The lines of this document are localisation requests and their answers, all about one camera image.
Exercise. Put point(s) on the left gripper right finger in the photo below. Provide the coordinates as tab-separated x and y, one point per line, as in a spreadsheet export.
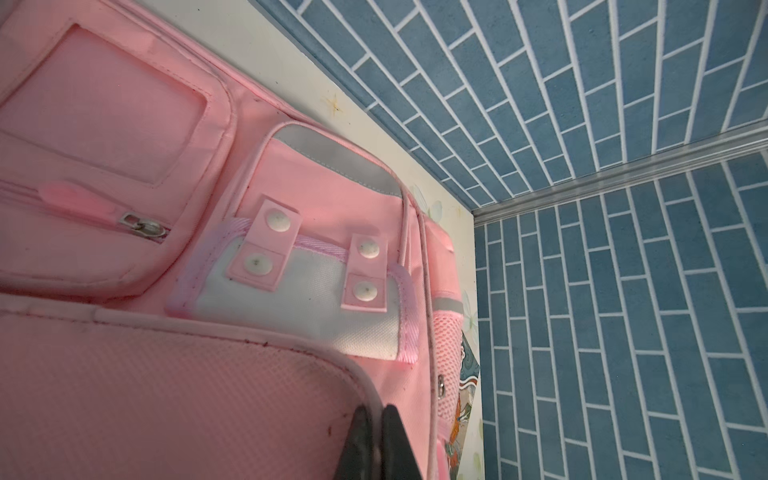
398	461

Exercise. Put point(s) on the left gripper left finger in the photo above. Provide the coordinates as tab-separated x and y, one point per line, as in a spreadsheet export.
356	461

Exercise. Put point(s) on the colourful picture book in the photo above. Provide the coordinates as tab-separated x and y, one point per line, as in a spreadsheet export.
468	379

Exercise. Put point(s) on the pink student backpack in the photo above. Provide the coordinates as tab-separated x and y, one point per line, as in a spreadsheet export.
197	281

